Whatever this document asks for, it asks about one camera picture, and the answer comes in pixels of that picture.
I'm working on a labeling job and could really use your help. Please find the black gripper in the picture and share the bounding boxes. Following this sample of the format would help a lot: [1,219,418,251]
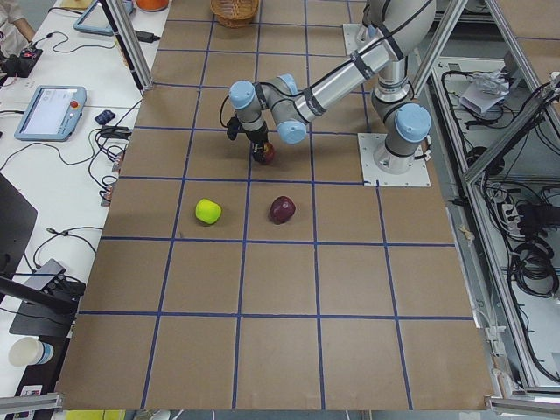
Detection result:
[226,115,269,159]

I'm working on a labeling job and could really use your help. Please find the red yellow apple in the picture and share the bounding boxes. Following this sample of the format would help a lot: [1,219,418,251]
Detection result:
[253,142,275,165]

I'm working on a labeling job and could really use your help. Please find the dark red apple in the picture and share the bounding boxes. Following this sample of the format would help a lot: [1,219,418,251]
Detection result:
[269,196,296,224]

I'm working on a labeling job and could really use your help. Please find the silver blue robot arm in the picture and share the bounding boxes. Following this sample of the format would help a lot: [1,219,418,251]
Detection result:
[226,1,436,174]

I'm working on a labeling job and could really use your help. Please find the wicker basket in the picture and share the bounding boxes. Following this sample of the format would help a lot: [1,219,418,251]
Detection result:
[210,0,260,29]

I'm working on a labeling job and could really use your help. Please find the green apple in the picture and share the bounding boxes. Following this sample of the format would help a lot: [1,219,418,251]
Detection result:
[194,198,222,225]

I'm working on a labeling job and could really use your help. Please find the black power adapter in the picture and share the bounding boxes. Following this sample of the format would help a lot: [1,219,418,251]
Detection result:
[135,30,161,44]

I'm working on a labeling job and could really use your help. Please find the small dark blue device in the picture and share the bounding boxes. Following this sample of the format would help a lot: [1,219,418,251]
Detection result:
[94,109,116,125]

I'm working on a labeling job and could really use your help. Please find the orange bucket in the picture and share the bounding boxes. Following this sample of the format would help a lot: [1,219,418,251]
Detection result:
[136,0,169,12]

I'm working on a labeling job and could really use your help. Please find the blue teach pendant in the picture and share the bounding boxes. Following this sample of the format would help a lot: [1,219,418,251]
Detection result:
[73,1,114,36]
[14,85,87,142]

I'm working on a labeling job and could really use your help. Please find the black joystick controller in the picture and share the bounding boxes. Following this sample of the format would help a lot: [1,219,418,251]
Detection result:
[16,47,43,78]

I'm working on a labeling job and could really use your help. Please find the black monitor stand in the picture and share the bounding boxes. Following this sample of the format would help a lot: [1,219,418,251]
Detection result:
[1,177,85,338]

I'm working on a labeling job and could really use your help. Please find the white paper cup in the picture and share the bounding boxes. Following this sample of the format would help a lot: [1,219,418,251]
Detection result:
[8,337,54,367]

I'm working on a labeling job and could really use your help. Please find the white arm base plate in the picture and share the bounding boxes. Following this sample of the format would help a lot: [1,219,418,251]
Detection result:
[358,133,431,187]

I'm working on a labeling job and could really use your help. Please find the aluminium frame post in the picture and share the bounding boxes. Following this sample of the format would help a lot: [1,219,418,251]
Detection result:
[100,0,153,92]

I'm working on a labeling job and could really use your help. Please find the coiled black cables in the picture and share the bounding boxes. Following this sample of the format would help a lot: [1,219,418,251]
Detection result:
[509,240,557,299]

